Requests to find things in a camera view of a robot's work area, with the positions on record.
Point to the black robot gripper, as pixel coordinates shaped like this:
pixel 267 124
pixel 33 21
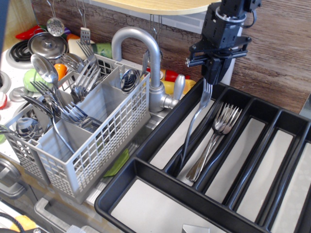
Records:
pixel 220 41

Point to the silver fork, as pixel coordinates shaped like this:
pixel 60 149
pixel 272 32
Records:
pixel 204 101

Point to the stacked silver forks in tray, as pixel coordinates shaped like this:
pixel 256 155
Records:
pixel 224 121

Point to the black cutlery tray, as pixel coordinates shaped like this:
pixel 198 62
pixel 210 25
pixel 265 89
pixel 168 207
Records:
pixel 257 179

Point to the grey plastic cutlery basket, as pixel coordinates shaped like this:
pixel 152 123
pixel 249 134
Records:
pixel 72 159

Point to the red toy bottle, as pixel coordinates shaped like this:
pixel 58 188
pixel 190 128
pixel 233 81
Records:
pixel 168 75

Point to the yellow toy bottle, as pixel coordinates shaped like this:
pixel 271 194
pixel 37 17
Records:
pixel 169 86

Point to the silver toy faucet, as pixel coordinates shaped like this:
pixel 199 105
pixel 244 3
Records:
pixel 158 99

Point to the round wooden shelf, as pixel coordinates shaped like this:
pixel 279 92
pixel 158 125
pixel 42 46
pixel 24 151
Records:
pixel 161 7

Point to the silver spoon in middle compartment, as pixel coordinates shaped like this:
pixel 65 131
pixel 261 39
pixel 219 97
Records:
pixel 129 81

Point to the green toy can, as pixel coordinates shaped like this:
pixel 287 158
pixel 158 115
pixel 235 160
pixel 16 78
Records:
pixel 102 49

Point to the silver forks back compartment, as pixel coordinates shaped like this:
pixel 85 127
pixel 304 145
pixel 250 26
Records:
pixel 89 73

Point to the silver forks compartment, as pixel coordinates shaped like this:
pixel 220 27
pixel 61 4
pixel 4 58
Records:
pixel 70 113
pixel 89 73

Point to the green leaf toy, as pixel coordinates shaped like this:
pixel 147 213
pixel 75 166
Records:
pixel 118 164

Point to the hanging silver spatula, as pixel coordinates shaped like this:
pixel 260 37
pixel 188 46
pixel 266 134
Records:
pixel 84 30

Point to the silver forks front compartment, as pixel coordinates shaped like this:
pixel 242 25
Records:
pixel 70 113

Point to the orange toy fruit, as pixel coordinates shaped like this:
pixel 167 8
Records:
pixel 61 70

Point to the silver pot with lid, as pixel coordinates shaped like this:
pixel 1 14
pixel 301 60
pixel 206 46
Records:
pixel 47 45

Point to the hanging silver skimmer ladle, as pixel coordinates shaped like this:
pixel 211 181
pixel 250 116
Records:
pixel 54 25

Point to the large silver spoon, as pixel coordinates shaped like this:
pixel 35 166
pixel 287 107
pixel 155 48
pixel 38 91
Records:
pixel 47 72

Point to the green toy vegetable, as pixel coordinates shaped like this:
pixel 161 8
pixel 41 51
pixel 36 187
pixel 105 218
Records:
pixel 32 76

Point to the red toy pepper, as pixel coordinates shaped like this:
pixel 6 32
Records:
pixel 29 33

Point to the black coil stove burner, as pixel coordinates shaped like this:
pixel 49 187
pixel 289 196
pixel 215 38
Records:
pixel 20 52

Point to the silver spoon front left compartment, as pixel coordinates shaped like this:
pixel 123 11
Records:
pixel 29 128

